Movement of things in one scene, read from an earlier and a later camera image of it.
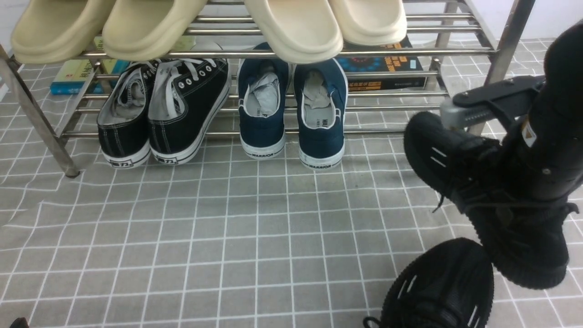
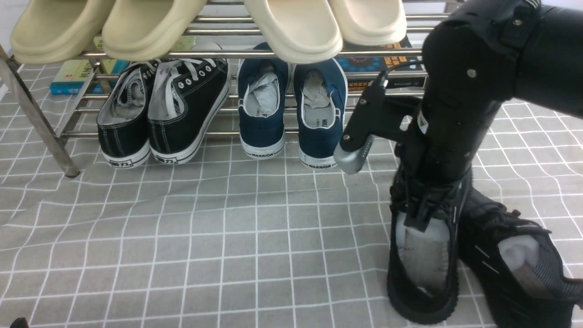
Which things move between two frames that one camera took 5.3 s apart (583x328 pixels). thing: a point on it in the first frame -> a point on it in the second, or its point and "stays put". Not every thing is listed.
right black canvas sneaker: [184, 95] stays put
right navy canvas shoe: [321, 97] stays put
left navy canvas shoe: [264, 87] stays put
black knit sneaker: [524, 235] -> [423, 268]
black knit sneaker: [449, 285] -> [512, 267]
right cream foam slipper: [371, 22] stays put
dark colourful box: [389, 67] stays put
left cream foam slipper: [299, 31] stays put
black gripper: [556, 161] -> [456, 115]
